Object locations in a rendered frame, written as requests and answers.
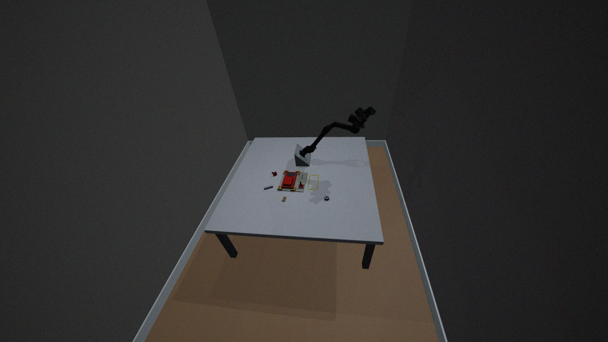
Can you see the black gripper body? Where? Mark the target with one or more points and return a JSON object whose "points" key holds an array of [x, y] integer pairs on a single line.
{"points": [[362, 119]]}

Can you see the red toy car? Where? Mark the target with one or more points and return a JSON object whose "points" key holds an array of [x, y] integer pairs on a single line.
{"points": [[290, 174]]}

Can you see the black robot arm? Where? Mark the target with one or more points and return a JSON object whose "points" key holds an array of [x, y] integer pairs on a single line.
{"points": [[354, 128]]}

